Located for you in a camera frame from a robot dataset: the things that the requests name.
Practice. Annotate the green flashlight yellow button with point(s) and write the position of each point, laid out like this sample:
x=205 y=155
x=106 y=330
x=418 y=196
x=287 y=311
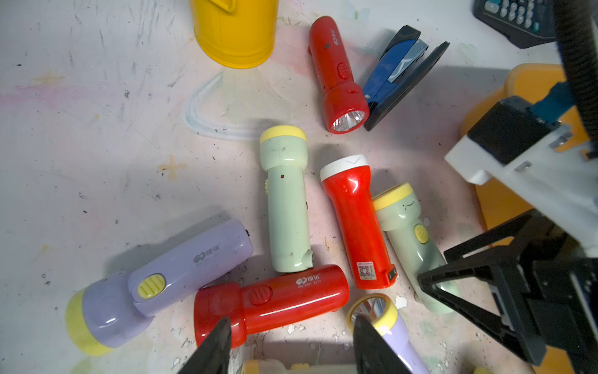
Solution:
x=398 y=211

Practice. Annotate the purple flashlight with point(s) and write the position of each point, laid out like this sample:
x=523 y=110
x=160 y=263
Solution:
x=384 y=317
x=110 y=312

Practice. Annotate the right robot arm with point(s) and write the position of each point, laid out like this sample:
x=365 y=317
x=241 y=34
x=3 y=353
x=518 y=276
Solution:
x=574 y=35

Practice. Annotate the small red flashlight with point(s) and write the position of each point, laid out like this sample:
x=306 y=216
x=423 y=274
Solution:
x=344 y=105

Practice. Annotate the yellow pen cup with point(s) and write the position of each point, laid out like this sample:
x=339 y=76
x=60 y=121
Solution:
x=238 y=34

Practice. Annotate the red flashlight white rim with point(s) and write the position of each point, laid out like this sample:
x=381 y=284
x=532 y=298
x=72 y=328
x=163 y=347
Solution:
x=347 y=183

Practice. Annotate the red flashlight lying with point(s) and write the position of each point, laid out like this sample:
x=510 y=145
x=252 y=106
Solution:
x=270 y=304

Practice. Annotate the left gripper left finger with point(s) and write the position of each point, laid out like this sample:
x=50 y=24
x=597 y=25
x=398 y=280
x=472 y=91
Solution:
x=213 y=355

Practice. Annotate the blue black stapler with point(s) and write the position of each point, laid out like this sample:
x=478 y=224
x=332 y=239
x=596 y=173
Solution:
x=402 y=65

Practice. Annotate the yellow plastic tray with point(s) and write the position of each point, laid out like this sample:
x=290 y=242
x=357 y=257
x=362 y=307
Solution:
x=532 y=82

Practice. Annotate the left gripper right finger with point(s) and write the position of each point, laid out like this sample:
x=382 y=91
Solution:
x=372 y=354

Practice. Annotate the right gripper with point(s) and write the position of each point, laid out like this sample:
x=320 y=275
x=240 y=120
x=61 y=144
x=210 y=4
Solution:
x=526 y=299

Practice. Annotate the green flashlight upright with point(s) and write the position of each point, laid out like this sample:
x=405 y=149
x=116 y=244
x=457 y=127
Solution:
x=284 y=158

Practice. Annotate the black calculator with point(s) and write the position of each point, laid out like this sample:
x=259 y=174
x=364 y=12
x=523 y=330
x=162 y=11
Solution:
x=525 y=23

